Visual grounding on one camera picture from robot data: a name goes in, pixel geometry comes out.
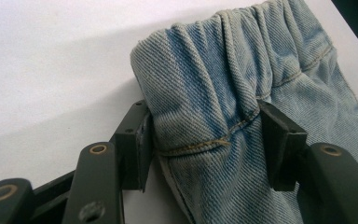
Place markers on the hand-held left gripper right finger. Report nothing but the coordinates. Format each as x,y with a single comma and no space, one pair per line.
282,149

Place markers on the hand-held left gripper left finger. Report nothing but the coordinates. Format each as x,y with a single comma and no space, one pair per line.
133,149

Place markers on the blue denim shorts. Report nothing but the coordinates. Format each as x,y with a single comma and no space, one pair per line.
214,77

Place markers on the white table mat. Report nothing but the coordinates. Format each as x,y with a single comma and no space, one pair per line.
59,62

